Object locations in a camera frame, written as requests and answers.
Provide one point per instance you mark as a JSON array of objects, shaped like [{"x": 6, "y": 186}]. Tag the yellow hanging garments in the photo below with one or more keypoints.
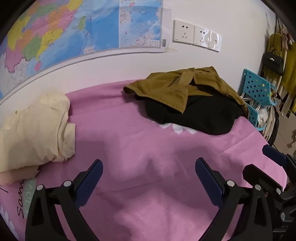
[{"x": 290, "y": 71}]

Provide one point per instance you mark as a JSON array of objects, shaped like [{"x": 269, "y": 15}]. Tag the white light switch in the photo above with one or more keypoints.
[{"x": 215, "y": 41}]

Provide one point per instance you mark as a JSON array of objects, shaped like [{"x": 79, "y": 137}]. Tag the small blue perforated basket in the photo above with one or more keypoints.
[{"x": 253, "y": 115}]

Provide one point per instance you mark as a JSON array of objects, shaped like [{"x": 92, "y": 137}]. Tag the beige fabric bundle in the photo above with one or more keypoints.
[{"x": 271, "y": 126}]

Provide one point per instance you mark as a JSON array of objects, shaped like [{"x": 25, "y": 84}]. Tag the pink printed bedsheet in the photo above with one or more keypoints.
[{"x": 138, "y": 150}]

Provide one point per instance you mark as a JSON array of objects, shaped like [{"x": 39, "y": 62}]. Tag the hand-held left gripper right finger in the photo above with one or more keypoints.
[{"x": 208, "y": 183}]

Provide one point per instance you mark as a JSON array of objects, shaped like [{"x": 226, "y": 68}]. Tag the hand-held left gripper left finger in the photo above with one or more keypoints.
[{"x": 90, "y": 180}]

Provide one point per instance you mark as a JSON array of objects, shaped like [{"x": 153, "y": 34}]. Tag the black garment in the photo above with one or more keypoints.
[{"x": 203, "y": 118}]

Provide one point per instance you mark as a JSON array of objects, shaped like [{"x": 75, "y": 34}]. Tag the cream folded cloth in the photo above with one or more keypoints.
[{"x": 34, "y": 134}]

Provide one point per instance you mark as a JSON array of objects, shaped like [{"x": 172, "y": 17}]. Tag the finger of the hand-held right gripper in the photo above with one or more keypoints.
[
  {"x": 263, "y": 179},
  {"x": 275, "y": 155}
]

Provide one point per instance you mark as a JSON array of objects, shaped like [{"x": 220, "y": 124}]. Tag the white wall socket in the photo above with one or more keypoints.
[
  {"x": 200, "y": 37},
  {"x": 183, "y": 31}
]

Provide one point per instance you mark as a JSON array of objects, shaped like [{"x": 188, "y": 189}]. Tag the olive green shirt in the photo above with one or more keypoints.
[{"x": 161, "y": 90}]

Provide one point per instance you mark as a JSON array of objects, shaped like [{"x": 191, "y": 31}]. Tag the large blue perforated basket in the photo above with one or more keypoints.
[{"x": 254, "y": 87}]

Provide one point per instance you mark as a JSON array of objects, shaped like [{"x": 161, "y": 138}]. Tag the colourful wall map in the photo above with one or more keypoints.
[{"x": 69, "y": 27}]

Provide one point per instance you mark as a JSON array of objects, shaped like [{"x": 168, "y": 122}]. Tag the black handbag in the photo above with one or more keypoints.
[{"x": 272, "y": 61}]

